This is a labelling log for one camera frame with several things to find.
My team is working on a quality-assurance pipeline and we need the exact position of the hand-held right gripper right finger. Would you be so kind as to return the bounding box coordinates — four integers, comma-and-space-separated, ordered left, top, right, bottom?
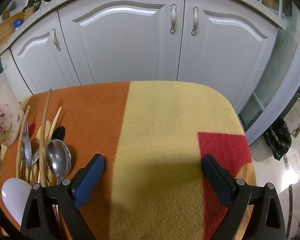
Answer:
201, 154, 287, 240

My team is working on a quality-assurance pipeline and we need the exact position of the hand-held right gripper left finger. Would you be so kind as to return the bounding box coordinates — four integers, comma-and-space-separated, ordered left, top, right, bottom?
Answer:
20, 154, 105, 240

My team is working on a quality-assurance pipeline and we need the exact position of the large metal spoon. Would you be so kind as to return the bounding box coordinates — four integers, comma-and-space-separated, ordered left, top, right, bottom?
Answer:
45, 139, 72, 185

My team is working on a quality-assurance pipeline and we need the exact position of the dark wooden chopstick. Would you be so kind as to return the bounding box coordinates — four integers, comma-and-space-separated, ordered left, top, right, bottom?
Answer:
39, 88, 52, 187

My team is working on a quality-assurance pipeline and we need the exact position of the light wooden chopstick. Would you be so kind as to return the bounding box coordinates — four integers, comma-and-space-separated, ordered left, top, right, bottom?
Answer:
44, 107, 62, 145
16, 105, 30, 179

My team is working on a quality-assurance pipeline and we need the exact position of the small metal spoon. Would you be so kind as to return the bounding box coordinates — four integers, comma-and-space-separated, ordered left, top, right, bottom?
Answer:
21, 121, 33, 184

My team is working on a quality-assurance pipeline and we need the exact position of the white spoon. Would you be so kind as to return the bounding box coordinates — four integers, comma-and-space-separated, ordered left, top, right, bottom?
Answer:
1, 177, 33, 227

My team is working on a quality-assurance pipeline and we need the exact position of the floral cup with teal inside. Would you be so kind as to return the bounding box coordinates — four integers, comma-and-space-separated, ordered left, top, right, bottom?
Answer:
0, 57, 25, 147

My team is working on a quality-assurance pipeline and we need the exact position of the black trash bag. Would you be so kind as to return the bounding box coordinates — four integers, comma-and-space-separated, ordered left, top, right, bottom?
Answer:
264, 117, 292, 161

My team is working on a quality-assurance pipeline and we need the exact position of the orange yellow printed blanket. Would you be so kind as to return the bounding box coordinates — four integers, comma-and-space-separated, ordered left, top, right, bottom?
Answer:
0, 81, 257, 240

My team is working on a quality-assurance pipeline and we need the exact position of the white cabinet door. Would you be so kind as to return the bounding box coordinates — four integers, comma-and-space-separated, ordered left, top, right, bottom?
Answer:
9, 24, 83, 96
177, 0, 278, 111
57, 0, 186, 85

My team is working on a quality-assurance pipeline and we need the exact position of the wooden cutting board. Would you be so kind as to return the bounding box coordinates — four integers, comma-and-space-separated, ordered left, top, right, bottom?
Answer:
0, 11, 25, 50

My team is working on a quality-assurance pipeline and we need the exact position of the wooden knife block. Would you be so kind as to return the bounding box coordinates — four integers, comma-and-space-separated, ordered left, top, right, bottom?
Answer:
22, 0, 42, 20

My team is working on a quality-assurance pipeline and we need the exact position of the metal cabinet handle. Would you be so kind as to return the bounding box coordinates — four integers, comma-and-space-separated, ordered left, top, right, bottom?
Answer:
51, 28, 61, 51
169, 4, 177, 34
191, 6, 199, 36

